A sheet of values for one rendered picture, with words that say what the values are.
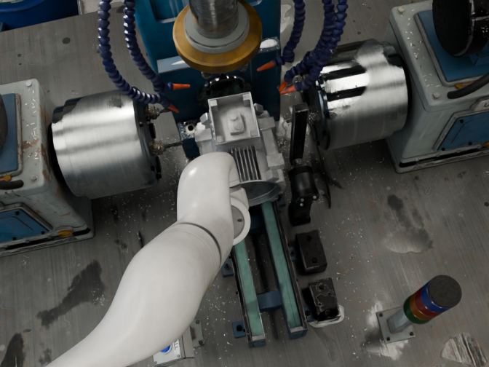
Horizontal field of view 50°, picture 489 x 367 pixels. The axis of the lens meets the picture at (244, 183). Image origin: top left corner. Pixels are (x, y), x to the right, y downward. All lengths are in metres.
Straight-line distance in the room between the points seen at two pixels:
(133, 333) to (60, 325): 0.96
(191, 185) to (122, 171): 0.44
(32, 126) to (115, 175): 0.22
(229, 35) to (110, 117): 0.35
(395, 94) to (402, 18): 0.20
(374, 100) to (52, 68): 1.05
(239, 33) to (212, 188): 0.38
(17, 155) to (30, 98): 0.15
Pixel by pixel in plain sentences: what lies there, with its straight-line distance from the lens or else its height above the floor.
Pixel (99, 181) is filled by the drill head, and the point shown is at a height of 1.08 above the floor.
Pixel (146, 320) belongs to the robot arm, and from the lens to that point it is 0.55.
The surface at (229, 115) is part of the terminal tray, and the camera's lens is 1.22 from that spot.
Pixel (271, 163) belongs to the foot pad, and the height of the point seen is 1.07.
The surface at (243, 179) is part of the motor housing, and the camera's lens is 1.19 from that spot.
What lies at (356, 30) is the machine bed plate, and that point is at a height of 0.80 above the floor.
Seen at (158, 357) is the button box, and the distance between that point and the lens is 1.15.
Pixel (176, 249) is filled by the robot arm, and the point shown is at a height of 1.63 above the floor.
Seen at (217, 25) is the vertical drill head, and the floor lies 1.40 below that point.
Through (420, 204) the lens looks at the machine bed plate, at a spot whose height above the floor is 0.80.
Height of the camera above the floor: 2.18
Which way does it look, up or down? 67 degrees down
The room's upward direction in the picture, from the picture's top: 7 degrees counter-clockwise
